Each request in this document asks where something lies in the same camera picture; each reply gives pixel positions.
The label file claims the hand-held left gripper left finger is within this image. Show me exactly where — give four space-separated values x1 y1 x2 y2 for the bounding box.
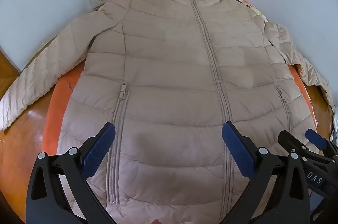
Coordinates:
26 122 117 224

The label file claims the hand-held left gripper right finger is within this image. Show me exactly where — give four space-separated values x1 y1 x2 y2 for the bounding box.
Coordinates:
222 121 311 224

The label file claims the orange floral cloth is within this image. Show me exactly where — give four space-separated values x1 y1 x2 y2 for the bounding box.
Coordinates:
42 0 319 158

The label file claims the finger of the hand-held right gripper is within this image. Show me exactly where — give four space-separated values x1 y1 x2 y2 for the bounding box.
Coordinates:
278 130 319 158
305 129 338 158

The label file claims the beige puffer jacket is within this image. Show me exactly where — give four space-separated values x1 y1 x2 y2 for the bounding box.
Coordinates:
0 0 338 224

